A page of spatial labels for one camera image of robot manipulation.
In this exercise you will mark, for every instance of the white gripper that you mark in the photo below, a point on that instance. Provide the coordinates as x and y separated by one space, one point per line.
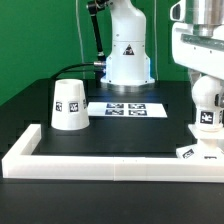
200 54

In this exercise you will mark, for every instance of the white lamp bulb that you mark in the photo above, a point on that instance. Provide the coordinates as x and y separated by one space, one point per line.
208 113

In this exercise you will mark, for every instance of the white lamp base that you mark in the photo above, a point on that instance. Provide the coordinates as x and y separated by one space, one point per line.
207 146

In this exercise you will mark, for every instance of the white lamp shade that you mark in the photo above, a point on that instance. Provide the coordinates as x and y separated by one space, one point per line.
69 111

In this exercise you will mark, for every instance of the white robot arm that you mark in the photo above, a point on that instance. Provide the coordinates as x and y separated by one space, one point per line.
128 65

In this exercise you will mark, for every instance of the white marker sheet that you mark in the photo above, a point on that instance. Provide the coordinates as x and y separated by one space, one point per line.
141 110

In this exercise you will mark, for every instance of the white U-shaped fence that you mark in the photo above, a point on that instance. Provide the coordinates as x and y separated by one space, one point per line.
21 162

